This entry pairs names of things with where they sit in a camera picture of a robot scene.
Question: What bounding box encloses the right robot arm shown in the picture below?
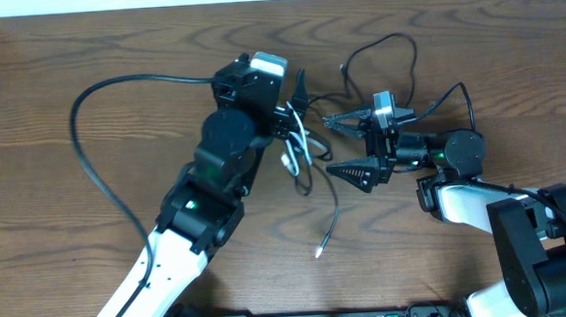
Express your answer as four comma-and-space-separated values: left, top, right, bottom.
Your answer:
324, 91, 566, 317

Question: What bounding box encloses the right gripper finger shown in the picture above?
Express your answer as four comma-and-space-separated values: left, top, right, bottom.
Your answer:
327, 156, 383, 193
324, 108, 372, 139

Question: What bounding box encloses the right camera black cable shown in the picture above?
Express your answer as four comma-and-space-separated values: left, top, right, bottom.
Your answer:
397, 76, 566, 313

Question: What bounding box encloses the thin black usb cable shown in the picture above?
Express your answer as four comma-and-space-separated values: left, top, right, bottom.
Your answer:
290, 126, 343, 261

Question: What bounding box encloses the white usb cable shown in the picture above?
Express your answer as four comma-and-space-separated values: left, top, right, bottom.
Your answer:
277, 98, 331, 179

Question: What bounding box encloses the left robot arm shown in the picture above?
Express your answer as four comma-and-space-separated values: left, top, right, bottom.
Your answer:
96, 51, 301, 317

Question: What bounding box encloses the camera black cable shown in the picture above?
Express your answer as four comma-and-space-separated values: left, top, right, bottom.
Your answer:
67, 70, 229, 317
397, 76, 566, 313

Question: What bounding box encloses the left camera black cable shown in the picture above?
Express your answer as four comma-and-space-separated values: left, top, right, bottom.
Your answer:
67, 70, 229, 317

